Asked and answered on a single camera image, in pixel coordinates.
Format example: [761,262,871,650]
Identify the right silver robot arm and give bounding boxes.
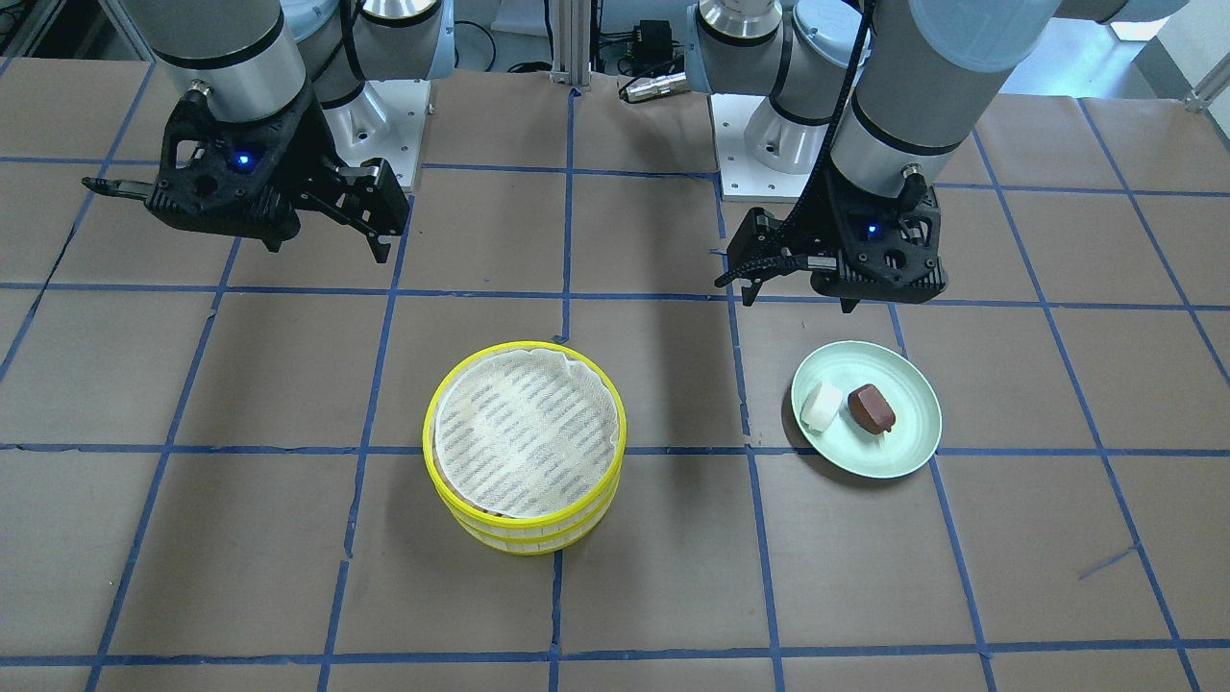
[82,1,455,263]

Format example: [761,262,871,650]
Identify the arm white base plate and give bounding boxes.
[710,93,827,203]
[323,80,433,193]

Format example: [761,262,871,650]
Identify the brown steamed bun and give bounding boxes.
[847,383,897,436]

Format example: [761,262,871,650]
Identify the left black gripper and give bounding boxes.
[713,165,948,313]

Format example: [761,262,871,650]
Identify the silver metal connector plug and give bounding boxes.
[617,73,691,104]

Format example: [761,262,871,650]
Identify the white steamer liner cloth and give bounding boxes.
[431,345,624,520]

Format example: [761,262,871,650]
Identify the black power adapter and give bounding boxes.
[629,18,674,61]

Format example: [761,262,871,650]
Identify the white steamed bun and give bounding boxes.
[800,381,845,433]

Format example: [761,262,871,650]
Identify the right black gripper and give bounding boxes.
[81,82,411,264]

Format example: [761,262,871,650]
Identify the yellow bamboo steamer top layer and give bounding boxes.
[422,340,627,556]

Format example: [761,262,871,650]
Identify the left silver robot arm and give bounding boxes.
[684,1,1182,312]

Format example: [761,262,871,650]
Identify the yellow bamboo steamer layer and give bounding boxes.
[435,476,621,556]
[422,340,627,556]

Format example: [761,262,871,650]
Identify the yellow bamboo steamer bottom layer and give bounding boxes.
[435,476,621,556]

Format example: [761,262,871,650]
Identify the light green plate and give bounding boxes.
[791,340,942,479]

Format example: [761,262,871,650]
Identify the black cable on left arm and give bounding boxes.
[769,0,877,265]

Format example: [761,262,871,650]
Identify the aluminium frame post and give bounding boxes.
[544,1,597,93]

